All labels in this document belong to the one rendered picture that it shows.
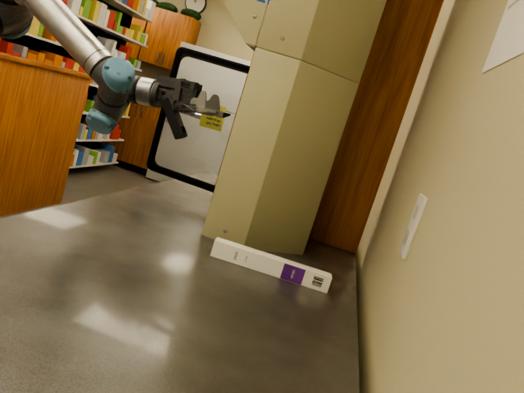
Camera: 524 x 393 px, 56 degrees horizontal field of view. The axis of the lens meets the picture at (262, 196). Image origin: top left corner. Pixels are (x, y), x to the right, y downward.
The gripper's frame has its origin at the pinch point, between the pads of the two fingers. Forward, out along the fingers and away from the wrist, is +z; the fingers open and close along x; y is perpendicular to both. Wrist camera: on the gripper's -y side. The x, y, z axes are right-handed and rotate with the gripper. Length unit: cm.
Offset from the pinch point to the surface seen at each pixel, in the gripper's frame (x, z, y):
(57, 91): 221, -188, -11
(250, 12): -14.5, 5.0, 24.8
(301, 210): -4.5, 26.0, -19.2
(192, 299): -53, 14, -30
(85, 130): 368, -241, -50
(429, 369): -79, 47, -20
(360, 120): 22.2, 35.9, 7.2
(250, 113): -14.5, 9.8, 2.2
